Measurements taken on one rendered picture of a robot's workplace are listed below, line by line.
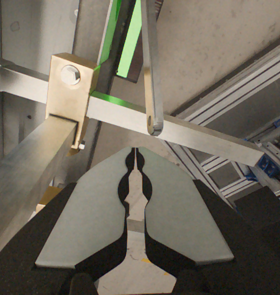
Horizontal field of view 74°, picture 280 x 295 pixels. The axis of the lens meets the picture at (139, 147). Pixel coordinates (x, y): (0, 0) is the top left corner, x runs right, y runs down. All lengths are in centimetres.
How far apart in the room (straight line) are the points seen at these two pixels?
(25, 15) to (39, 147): 34
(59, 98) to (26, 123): 31
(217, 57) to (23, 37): 91
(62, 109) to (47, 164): 10
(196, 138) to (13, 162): 23
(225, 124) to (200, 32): 47
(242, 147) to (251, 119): 76
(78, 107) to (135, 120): 8
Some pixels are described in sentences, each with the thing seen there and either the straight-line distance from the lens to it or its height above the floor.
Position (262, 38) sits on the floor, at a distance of 124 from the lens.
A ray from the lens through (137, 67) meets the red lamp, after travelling 37.
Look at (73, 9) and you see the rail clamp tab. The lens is 46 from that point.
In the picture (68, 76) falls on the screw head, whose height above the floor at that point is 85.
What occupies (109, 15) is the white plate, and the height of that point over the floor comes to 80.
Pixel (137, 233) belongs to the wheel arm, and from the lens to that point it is 43.
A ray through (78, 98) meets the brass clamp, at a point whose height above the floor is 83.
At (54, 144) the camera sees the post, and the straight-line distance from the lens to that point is 21.
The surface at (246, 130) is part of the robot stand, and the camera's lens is 111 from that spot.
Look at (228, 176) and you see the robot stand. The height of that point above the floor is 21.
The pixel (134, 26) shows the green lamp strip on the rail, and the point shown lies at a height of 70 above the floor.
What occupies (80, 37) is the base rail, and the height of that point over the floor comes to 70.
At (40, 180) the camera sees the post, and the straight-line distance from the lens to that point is 18.
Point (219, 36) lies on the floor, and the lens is 115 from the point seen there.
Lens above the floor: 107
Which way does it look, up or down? 60 degrees down
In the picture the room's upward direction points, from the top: 177 degrees clockwise
